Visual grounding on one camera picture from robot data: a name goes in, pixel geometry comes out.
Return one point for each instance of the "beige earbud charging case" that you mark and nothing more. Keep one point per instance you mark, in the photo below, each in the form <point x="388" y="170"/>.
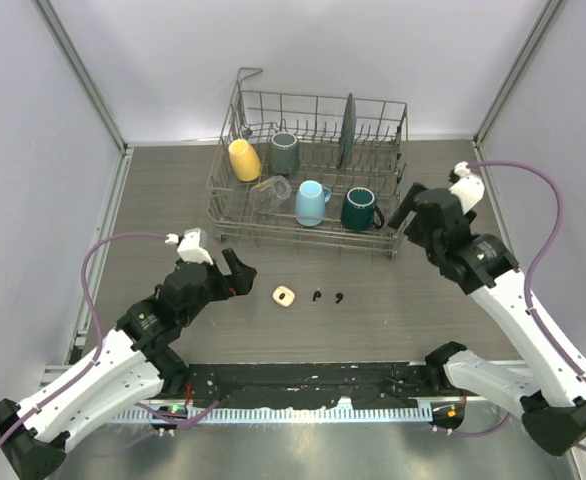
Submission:
<point x="283" y="296"/>

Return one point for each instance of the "dark teal mug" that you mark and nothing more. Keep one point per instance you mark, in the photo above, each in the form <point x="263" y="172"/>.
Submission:
<point x="360" y="211"/>

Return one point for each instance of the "grey wire dish rack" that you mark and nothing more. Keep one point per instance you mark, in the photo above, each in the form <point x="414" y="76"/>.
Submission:
<point x="377" y="162"/>

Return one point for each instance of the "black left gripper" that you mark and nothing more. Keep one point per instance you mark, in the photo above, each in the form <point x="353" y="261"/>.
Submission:
<point x="239" y="280"/>

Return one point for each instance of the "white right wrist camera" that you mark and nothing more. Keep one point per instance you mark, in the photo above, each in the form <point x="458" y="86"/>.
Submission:
<point x="466" y="186"/>

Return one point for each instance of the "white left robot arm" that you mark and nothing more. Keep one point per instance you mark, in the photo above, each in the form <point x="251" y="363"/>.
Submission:
<point x="133" y="362"/>

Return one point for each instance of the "grey-green mug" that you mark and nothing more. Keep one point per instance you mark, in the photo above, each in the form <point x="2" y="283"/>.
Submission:
<point x="283" y="153"/>

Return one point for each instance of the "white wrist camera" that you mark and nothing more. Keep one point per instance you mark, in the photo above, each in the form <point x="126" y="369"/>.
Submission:
<point x="466" y="186"/>
<point x="190" y="246"/>

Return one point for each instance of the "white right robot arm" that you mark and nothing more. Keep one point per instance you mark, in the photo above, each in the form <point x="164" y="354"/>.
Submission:
<point x="551" y="401"/>

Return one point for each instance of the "light blue mug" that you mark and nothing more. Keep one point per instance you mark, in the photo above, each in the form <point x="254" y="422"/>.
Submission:
<point x="310" y="203"/>

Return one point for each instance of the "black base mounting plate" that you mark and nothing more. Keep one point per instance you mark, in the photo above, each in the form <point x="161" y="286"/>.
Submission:
<point x="311" y="386"/>

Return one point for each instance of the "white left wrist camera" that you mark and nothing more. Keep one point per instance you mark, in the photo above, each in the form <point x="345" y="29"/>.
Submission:
<point x="190" y="246"/>

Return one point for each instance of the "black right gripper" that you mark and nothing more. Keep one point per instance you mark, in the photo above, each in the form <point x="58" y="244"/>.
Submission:
<point x="413" y="229"/>

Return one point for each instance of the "aluminium slotted rail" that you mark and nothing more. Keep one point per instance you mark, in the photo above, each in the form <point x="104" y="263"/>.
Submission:
<point x="342" y="413"/>

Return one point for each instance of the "yellow cup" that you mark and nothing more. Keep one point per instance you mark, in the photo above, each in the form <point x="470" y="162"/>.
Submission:
<point x="244" y="160"/>

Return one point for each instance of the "clear glass cup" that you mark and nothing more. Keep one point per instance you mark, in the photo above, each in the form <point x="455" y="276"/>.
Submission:
<point x="268" y="195"/>

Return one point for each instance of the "teal plate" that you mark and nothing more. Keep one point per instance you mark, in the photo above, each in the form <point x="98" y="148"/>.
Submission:
<point x="347" y="135"/>

